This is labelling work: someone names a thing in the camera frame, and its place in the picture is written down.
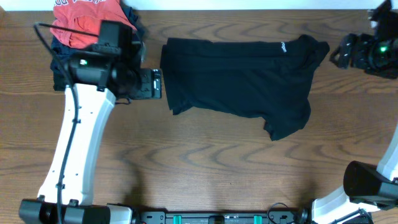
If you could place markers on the black t-shirt white logo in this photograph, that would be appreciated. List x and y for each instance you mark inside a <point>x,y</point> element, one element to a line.
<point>268,80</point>

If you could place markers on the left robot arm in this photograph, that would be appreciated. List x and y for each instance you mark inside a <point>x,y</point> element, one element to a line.
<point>97,78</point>

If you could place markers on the black folded t-shirt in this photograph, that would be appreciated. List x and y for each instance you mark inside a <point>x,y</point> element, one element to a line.
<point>59,83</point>

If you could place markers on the navy folded t-shirt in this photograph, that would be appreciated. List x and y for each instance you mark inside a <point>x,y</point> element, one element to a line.
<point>64,52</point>

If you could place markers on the red folded t-shirt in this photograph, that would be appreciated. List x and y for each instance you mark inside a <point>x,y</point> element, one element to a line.
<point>83,18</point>

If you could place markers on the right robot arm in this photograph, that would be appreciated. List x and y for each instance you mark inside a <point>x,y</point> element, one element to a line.
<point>363,150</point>

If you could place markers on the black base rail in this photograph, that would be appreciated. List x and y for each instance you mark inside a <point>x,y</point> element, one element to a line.
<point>274,216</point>

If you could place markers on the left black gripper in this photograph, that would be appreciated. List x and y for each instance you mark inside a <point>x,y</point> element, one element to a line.
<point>154,84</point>

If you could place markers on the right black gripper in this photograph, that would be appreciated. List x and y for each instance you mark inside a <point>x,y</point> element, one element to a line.
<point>343,49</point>

